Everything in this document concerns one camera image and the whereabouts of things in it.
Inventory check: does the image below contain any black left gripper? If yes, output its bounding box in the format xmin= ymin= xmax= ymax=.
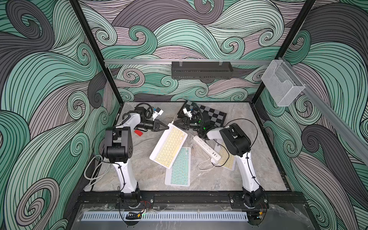
xmin=136 ymin=121 xmax=169 ymax=133

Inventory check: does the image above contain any yellow keyboard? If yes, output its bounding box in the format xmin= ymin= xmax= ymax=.
xmin=149 ymin=123 xmax=188 ymax=169
xmin=215 ymin=144 xmax=236 ymax=171

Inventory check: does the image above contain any white power strip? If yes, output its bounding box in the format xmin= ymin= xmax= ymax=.
xmin=193 ymin=136 xmax=221 ymax=164

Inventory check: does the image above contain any green white keyboard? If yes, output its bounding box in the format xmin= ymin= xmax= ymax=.
xmin=164 ymin=147 xmax=191 ymax=187

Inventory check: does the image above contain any black usb cable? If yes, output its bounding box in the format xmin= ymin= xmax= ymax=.
xmin=211 ymin=143 xmax=231 ymax=167

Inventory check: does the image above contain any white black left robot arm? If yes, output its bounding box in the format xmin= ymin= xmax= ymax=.
xmin=103 ymin=103 xmax=169 ymax=207

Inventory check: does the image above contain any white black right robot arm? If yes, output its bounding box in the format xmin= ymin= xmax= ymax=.
xmin=174 ymin=103 xmax=268 ymax=208

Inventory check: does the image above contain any red tag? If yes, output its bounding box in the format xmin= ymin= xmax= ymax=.
xmin=134 ymin=130 xmax=143 ymax=137

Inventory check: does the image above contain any black white chessboard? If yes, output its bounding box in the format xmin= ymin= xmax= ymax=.
xmin=177 ymin=101 xmax=227 ymax=127

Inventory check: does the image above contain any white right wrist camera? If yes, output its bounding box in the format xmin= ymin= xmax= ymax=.
xmin=183 ymin=108 xmax=193 ymax=119

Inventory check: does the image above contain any black wall tray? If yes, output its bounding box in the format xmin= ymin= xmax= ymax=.
xmin=171 ymin=62 xmax=233 ymax=81

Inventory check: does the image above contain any thick white power cord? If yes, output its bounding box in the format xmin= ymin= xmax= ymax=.
xmin=82 ymin=153 xmax=114 ymax=192

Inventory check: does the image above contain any aluminium rail back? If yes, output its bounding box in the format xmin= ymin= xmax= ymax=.
xmin=104 ymin=58 xmax=272 ymax=65

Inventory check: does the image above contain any aluminium rail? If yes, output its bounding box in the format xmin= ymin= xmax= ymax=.
xmin=104 ymin=58 xmax=272 ymax=65
xmin=279 ymin=57 xmax=368 ymax=165

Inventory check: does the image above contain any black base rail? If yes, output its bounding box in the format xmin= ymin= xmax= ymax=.
xmin=77 ymin=191 xmax=306 ymax=209

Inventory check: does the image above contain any white slotted cable duct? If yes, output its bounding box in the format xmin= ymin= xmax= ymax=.
xmin=81 ymin=211 xmax=248 ymax=222

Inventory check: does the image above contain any clear plastic wall box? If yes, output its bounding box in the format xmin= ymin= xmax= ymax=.
xmin=261 ymin=59 xmax=305 ymax=107

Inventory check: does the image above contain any aluminium rail right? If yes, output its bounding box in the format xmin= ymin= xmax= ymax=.
xmin=279 ymin=57 xmax=368 ymax=165

